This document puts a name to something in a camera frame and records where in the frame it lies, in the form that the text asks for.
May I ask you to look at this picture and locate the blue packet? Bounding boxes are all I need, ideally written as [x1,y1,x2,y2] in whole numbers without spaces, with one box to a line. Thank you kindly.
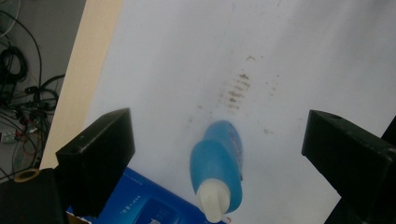
[65,167,228,224]

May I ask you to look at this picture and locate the tangle of black cables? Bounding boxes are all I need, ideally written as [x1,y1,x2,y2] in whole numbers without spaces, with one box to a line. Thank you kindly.
[0,0,66,183]

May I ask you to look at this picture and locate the blue bottle with white cap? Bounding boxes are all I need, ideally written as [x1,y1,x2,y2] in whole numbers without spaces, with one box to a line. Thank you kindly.
[189,119,244,224]

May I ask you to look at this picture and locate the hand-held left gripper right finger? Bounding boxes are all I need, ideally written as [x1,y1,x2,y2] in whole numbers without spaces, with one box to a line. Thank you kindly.
[301,109,396,209]

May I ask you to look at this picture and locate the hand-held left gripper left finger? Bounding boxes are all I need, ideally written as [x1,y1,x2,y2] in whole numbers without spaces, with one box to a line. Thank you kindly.
[55,107,136,218]

